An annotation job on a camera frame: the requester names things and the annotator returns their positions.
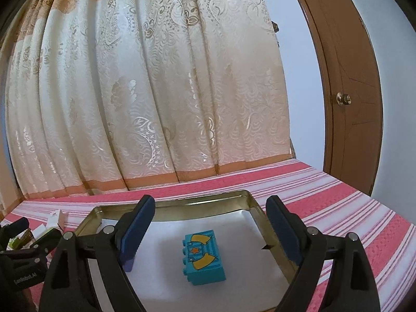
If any brown wooden door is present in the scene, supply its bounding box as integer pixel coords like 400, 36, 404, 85
286, 0, 382, 196

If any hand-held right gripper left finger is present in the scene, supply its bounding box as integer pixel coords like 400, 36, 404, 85
42, 195, 156, 312

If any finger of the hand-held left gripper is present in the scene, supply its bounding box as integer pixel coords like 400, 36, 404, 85
0, 219, 30, 245
6, 230, 62, 261

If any white paper box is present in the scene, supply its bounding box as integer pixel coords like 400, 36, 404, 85
45, 210, 64, 231

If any cream floral curtain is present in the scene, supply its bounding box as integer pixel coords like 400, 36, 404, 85
0, 0, 293, 202

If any gold metal tin tray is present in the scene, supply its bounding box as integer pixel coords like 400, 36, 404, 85
74, 189, 301, 312

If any pink striped bed sheet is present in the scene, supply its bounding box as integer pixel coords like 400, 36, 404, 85
0, 159, 416, 312

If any blue printed toy brick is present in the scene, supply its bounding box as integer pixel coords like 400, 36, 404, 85
182, 230, 227, 289

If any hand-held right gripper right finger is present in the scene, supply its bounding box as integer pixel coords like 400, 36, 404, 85
265, 196, 381, 312

